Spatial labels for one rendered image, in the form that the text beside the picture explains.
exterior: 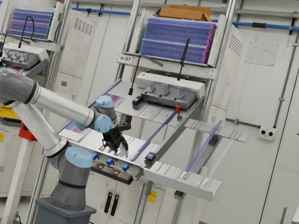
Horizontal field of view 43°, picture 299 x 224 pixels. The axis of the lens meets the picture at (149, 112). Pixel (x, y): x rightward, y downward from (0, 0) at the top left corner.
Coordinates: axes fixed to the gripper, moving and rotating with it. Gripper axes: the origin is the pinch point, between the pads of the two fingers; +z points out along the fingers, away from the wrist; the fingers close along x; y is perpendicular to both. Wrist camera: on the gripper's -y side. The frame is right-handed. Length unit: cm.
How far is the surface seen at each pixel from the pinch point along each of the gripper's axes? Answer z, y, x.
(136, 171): 12.8, -2.3, 4.7
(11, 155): 58, -10, -135
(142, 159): 9.9, -8.7, 4.8
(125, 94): 10, -59, -44
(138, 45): -12, -89, -49
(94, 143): 9.9, -8.9, -29.8
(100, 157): 12.0, -2.4, -20.3
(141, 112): 10, -45, -20
